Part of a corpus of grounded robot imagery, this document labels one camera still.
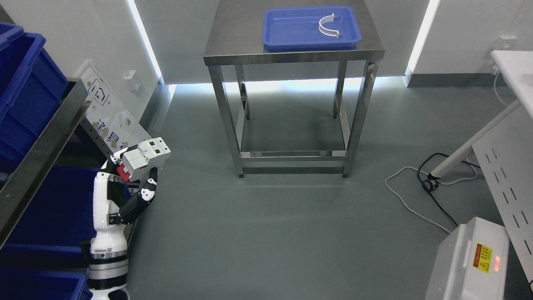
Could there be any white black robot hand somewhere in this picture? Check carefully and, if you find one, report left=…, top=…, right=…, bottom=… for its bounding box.
left=91, top=154, right=159, bottom=254

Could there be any white red circuit breaker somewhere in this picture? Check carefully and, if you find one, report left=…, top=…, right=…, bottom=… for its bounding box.
left=113, top=137, right=171, bottom=183

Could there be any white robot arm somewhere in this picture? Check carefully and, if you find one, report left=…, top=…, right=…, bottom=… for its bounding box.
left=80, top=240, right=131, bottom=300

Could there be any steel shelf rack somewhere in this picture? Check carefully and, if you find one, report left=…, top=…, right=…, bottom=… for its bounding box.
left=1, top=82, right=89, bottom=247

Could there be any large blue bin centre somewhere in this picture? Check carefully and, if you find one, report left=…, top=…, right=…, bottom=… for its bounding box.
left=1, top=166, right=99, bottom=268

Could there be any white printed sign board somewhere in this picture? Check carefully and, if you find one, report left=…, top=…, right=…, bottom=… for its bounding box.
left=79, top=59, right=152, bottom=152

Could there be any blue bin far left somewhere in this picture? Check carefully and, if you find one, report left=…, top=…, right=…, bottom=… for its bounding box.
left=0, top=22, right=68, bottom=173

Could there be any stainless steel table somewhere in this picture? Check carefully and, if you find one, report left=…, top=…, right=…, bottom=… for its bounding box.
left=204, top=0, right=385, bottom=178

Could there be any blue plastic tray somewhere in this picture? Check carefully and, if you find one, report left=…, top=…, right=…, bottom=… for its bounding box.
left=262, top=5, right=362, bottom=52

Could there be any white desk leg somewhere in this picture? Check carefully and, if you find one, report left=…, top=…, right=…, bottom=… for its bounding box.
left=429, top=99, right=522, bottom=180

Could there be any white machine with warning label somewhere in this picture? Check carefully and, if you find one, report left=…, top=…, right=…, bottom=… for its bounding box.
left=425, top=217, right=510, bottom=300

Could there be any white perforated desk panel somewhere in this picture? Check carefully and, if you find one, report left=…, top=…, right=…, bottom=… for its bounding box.
left=473, top=110, right=533, bottom=282

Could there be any white desk top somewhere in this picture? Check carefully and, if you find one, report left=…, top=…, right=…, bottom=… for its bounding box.
left=491, top=50, right=533, bottom=118

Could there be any white wall socket left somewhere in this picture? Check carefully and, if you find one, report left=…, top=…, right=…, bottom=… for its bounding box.
left=124, top=70, right=141, bottom=92

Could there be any white curved plastic bracket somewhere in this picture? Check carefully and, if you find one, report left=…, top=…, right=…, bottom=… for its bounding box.
left=318, top=13, right=343, bottom=39

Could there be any white cable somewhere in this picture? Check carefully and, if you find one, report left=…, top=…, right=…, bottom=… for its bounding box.
left=384, top=71, right=517, bottom=235

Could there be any white wall plug right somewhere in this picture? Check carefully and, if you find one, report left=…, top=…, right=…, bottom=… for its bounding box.
left=491, top=33, right=517, bottom=75

